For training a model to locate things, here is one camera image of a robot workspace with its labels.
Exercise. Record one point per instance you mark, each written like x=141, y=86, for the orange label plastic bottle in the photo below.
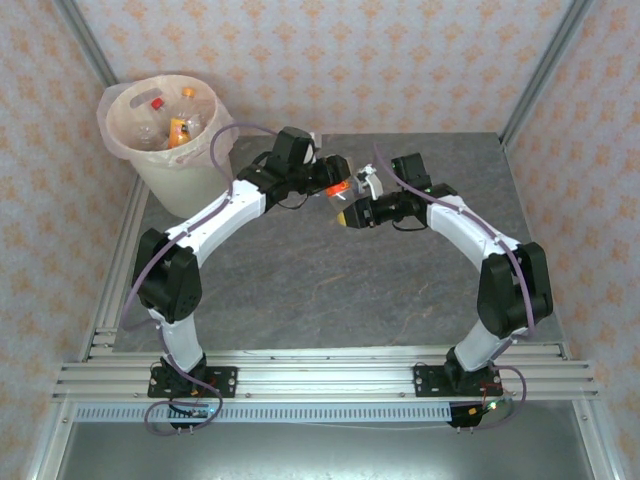
x=337, y=191

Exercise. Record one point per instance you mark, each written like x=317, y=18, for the yellow label orange cap bottle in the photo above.
x=177, y=132

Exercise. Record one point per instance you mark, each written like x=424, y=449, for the clear bottle with white cap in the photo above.
x=147, y=132

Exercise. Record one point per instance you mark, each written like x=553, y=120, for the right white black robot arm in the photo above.
x=460, y=225

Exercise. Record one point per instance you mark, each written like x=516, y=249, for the white plastic bin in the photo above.
x=175, y=190

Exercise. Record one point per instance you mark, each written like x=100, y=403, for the small circuit board with LED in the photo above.
x=195, y=413
x=475, y=412

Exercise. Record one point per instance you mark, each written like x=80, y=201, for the grey sheet metal panel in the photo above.
x=300, y=455

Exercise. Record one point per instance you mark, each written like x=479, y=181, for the aluminium mounting rail beam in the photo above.
x=325, y=375

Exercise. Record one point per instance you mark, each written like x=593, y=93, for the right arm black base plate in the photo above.
x=430, y=382

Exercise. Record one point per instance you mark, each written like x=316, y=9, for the aluminium frame post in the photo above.
x=545, y=65
x=85, y=35

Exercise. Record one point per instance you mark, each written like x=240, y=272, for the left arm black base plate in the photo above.
x=225, y=382

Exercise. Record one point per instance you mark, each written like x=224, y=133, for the aluminium side rail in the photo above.
x=107, y=310

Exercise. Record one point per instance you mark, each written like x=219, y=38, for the aluminium lower frame rail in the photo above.
x=600, y=450
x=47, y=445

